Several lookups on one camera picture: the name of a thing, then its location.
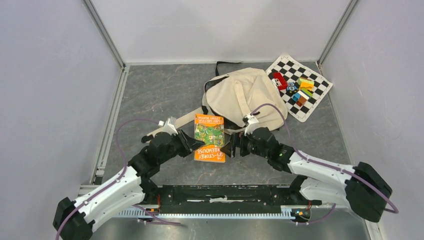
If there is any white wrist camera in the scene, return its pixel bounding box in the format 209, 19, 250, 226
242, 114, 259, 136
158, 116, 178, 135

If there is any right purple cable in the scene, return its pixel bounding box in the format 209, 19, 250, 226
248, 102, 399, 226

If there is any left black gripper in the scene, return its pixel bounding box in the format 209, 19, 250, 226
158, 128, 205, 165

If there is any purple cable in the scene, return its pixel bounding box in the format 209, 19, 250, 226
54, 118, 163, 240
248, 102, 399, 226

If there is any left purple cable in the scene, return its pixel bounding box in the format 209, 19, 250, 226
54, 118, 163, 240

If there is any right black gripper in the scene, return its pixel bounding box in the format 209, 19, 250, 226
220, 127, 270, 160

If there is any red toy block house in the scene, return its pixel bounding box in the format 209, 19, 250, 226
272, 72, 288, 91

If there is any blue orange toy block stack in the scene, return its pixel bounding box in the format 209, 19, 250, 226
291, 90, 310, 107

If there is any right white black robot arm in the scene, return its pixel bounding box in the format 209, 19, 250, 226
220, 127, 393, 223

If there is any white slotted cable duct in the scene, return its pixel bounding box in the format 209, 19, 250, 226
114, 207, 310, 220

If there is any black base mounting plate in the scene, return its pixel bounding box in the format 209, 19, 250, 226
139, 184, 322, 214

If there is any cream canvas backpack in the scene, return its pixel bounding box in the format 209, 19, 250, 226
145, 61, 289, 138

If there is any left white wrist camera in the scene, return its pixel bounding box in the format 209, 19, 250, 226
158, 116, 178, 135

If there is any orange cover book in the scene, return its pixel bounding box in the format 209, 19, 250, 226
194, 113, 226, 163

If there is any green orange toy block stack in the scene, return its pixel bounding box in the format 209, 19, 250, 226
296, 77, 314, 96

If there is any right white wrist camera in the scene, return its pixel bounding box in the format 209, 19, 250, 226
242, 114, 259, 136

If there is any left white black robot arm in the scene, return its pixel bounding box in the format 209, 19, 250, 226
52, 130, 205, 240

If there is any black white checkerboard mat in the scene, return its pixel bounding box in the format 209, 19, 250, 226
265, 54, 333, 123

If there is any blue owl toy figure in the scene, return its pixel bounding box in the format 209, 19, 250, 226
286, 82, 299, 95

